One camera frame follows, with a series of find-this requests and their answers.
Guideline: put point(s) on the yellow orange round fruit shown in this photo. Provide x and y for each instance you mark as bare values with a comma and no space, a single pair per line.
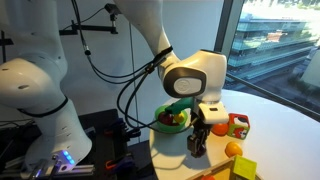
233,149

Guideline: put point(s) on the teal camera mount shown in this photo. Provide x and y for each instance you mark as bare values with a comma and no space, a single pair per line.
180,105

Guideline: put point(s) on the green translucent plastic bowl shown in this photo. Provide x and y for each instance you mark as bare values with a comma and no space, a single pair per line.
166,128

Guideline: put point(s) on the blue orange bar clamp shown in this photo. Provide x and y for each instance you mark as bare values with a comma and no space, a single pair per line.
118,163
118,130

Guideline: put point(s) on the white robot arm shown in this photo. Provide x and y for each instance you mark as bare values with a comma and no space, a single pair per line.
33,83

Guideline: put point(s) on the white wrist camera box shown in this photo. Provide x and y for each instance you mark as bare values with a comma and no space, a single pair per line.
213,113

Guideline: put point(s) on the colourful picture cube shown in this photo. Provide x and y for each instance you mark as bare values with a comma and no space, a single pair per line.
238,126

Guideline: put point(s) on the dark window frame post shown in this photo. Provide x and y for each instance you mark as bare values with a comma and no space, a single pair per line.
228,26

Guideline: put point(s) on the lime green block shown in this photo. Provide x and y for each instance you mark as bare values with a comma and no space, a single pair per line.
245,168

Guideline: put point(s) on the red apple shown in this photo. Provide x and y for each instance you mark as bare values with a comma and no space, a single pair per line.
165,119

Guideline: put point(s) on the black camera arm mount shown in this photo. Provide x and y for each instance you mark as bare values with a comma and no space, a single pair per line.
90,29

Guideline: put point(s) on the black robot mounting cart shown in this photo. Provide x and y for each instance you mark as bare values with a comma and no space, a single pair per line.
100,146

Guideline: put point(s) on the yellow lemon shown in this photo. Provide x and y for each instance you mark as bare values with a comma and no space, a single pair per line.
179,118

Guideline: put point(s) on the wooden block tray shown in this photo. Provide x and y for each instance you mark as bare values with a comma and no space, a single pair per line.
216,170

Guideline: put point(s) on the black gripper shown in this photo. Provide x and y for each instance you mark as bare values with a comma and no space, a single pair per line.
200,125

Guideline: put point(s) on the red block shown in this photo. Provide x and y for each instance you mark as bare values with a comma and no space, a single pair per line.
208,177

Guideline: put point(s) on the grey window railing bar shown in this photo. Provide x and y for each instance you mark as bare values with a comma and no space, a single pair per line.
273,96

